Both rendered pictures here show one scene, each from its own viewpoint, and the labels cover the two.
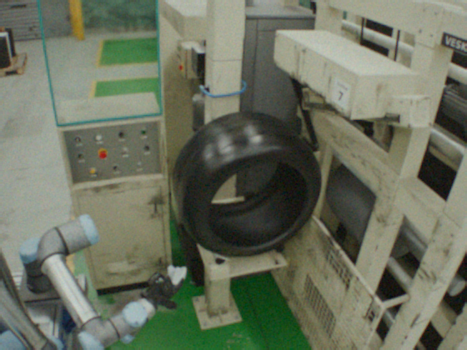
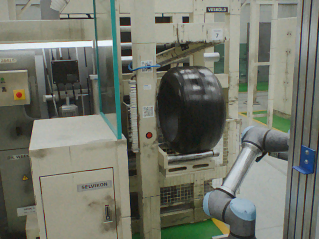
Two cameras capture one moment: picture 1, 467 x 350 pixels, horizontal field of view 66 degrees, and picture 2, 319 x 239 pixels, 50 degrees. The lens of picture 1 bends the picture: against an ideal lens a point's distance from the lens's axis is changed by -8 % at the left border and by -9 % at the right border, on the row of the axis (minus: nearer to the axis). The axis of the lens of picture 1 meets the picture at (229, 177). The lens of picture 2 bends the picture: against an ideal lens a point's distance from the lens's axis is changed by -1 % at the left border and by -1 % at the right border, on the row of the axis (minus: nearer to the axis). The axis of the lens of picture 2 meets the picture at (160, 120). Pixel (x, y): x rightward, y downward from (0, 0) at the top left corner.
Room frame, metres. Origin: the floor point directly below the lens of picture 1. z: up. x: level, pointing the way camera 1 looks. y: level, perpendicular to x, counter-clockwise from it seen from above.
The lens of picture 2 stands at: (1.51, 2.31, 1.69)
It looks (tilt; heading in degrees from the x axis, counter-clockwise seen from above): 14 degrees down; 271
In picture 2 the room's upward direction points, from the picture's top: 2 degrees counter-clockwise
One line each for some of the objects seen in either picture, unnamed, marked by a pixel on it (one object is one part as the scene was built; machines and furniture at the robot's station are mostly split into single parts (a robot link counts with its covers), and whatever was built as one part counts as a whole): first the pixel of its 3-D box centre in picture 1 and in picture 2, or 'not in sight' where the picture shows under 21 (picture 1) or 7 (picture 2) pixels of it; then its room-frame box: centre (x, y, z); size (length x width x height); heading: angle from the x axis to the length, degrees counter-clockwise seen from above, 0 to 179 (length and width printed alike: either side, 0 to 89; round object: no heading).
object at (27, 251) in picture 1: (34, 255); (241, 215); (1.18, 0.86, 0.88); 0.13 x 0.12 x 0.14; 134
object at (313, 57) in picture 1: (335, 67); (181, 33); (1.40, -0.38, 1.71); 0.61 x 0.25 x 0.15; 19
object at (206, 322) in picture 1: (216, 307); not in sight; (1.66, 0.05, 0.02); 0.27 x 0.27 x 0.04; 19
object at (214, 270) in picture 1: (209, 245); (188, 165); (1.38, 0.08, 0.83); 0.36 x 0.09 x 0.06; 19
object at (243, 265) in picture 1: (237, 246); (181, 163); (1.43, -0.05, 0.80); 0.37 x 0.36 x 0.02; 109
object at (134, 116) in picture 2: not in sight; (134, 116); (1.73, 0.10, 1.19); 0.05 x 0.04 x 0.48; 109
